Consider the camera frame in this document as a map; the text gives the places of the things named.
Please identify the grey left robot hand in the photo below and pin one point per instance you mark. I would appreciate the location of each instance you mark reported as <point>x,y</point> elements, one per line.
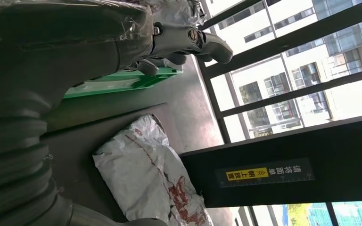
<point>59,46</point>

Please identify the black yellow label sticker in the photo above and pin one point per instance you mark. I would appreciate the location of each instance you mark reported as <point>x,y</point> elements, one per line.
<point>262,173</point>

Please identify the grey parcel red logo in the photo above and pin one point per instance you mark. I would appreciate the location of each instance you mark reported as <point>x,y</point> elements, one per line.
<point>137,174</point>

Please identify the black inbound scanner machine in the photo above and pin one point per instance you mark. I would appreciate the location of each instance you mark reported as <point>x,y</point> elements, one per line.
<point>324,156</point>

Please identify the green plastic crate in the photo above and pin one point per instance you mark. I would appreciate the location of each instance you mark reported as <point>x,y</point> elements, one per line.
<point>112,84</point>

